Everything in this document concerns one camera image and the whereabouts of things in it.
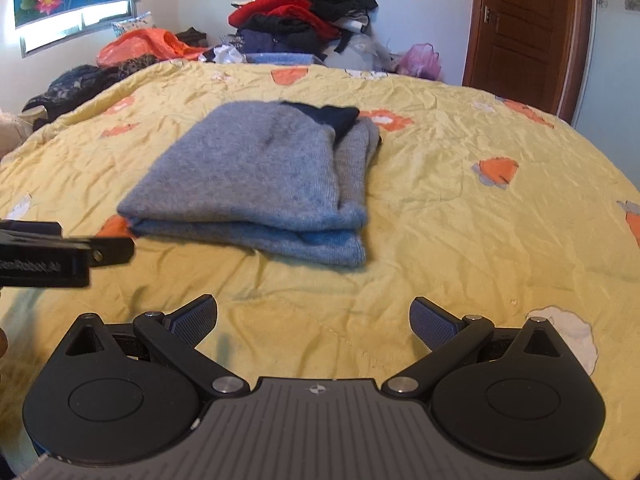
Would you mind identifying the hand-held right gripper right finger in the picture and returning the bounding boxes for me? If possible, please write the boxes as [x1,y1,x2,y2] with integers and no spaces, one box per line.
[382,294,582,400]

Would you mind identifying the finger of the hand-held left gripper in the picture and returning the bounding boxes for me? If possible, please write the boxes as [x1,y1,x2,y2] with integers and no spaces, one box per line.
[88,235,136,267]

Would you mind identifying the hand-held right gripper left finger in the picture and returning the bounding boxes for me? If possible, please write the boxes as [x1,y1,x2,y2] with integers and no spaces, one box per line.
[59,294,251,400]

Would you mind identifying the grey sweater with navy sleeves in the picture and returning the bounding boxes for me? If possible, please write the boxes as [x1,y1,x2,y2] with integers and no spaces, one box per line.
[116,100,384,269]

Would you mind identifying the dark patterned clothes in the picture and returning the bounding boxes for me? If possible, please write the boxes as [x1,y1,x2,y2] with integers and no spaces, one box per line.
[22,65,119,124]

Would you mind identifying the yellow carrot print bedspread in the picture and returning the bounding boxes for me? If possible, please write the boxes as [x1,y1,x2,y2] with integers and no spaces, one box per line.
[0,59,640,480]

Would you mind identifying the cream padded jacket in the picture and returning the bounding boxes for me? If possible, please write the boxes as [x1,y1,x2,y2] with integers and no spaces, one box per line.
[0,107,34,159]

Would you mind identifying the leopard print cloth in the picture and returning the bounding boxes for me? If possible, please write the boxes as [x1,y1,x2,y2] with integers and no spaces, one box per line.
[107,54,161,81]

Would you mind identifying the orange plastic bag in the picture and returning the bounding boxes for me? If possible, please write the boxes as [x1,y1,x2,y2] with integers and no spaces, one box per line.
[96,28,212,69]

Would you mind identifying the white crumpled cloth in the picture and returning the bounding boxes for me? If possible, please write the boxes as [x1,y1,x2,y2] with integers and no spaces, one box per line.
[202,44,249,65]

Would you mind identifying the floral pillow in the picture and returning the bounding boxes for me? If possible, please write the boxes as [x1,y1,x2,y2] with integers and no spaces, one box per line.
[111,11,156,39]

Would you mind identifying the window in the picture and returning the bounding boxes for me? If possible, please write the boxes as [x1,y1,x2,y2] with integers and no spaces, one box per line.
[20,0,139,59]

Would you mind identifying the dark olive cloth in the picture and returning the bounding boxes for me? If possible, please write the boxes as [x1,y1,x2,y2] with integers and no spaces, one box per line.
[175,27,209,47]

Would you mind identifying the light blue cloth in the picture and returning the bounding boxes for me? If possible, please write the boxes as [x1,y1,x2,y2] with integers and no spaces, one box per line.
[245,52,327,66]

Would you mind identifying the navy blue garment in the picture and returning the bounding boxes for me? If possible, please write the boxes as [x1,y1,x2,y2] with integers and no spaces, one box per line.
[235,29,322,57]

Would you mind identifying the pink plastic bag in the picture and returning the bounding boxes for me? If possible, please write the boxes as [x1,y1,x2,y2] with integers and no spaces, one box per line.
[395,43,444,81]

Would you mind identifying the black padded garment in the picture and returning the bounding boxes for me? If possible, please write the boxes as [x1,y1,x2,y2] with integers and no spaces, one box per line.
[242,14,322,49]

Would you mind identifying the clear plastic bag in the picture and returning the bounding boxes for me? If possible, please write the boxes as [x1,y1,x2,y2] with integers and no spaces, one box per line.
[325,30,397,72]

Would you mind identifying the brown wooden door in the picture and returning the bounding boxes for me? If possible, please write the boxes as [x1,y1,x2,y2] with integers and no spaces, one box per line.
[462,0,594,123]

